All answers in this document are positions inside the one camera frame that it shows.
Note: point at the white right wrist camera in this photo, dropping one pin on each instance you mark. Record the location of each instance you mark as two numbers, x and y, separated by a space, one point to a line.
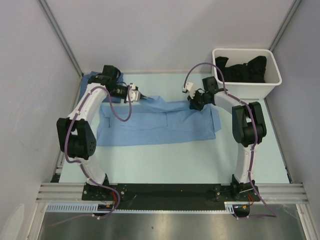
189 88

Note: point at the light blue long sleeve shirt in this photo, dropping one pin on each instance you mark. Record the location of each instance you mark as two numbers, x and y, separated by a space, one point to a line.
155 122

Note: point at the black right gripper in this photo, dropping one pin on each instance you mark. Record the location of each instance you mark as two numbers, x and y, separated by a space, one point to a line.
193 104

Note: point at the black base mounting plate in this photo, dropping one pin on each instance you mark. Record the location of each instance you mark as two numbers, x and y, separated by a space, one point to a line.
179 197

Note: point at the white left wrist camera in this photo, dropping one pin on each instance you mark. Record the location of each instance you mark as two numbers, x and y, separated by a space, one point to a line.
133 94

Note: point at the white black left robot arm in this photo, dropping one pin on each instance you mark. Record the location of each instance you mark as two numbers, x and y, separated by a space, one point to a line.
76 138

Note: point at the aluminium frame rail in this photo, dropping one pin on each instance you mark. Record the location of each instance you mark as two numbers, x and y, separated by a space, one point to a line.
273 193

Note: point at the white slotted cable duct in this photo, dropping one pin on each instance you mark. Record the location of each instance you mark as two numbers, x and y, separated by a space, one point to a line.
96 208

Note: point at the black shirt in bin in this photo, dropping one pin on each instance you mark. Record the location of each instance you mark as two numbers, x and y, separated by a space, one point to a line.
250 72

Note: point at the white plastic bin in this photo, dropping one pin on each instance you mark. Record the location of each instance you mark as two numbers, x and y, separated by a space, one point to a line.
246 90

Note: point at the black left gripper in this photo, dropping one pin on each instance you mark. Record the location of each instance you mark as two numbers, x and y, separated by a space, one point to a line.
143 97

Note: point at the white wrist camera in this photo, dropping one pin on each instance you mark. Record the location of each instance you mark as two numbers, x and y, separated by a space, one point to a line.
189 88
133 94

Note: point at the folded dark blue checked shirt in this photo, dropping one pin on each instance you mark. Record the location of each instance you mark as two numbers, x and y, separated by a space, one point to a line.
84 83

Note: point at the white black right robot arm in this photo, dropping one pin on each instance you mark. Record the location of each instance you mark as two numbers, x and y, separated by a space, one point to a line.
248 130

